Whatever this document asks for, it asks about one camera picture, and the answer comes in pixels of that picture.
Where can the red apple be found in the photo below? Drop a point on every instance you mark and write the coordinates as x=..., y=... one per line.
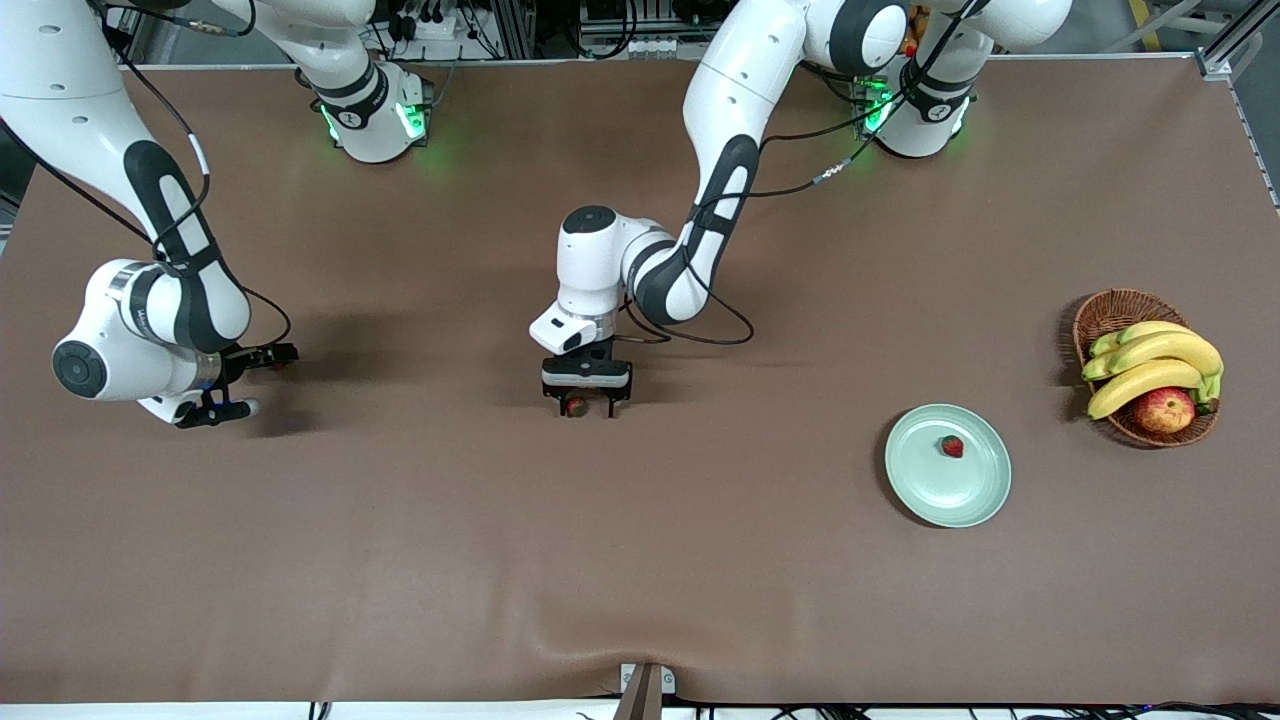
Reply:
x=1165, y=410

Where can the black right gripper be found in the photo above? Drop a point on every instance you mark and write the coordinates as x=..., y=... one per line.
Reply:
x=243, y=361

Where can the white power strip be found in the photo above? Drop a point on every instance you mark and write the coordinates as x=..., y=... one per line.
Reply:
x=430, y=28

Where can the pale green round plate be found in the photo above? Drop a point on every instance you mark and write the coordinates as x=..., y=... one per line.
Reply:
x=948, y=490

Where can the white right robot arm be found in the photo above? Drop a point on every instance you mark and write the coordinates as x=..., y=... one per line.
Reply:
x=60, y=110

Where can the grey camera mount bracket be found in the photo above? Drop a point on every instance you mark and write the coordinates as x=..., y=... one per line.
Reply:
x=645, y=700

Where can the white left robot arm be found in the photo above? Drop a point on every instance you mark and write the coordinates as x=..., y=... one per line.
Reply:
x=740, y=90

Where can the brown table mat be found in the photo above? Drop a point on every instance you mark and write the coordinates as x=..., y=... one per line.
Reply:
x=640, y=550

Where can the yellow banana bunch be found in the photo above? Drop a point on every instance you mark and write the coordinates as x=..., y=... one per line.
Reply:
x=1160, y=350

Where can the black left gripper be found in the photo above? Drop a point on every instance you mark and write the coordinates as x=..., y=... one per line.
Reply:
x=596, y=352

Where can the brown wicker basket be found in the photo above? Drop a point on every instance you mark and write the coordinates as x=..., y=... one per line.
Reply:
x=1115, y=310

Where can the bag of orange buns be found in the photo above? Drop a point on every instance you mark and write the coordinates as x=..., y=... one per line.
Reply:
x=912, y=40

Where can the aluminium frame profile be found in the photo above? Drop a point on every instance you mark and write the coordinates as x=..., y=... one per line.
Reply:
x=1230, y=45

